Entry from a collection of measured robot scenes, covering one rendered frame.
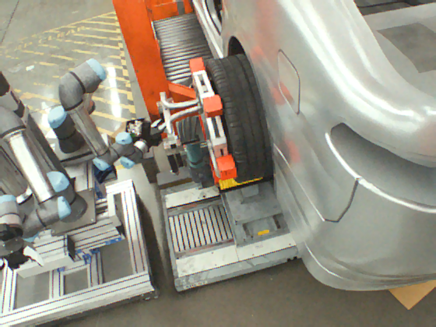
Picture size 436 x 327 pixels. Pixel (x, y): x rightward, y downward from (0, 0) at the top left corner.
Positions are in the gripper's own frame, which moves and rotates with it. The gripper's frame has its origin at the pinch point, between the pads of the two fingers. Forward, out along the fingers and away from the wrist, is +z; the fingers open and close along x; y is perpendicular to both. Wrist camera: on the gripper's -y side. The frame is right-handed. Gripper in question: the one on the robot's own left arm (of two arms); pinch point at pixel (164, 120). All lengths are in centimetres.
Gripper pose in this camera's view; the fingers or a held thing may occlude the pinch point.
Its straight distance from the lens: 202.6
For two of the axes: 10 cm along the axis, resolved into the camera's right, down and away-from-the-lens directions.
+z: 5.2, -6.7, 5.3
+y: 1.2, 6.8, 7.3
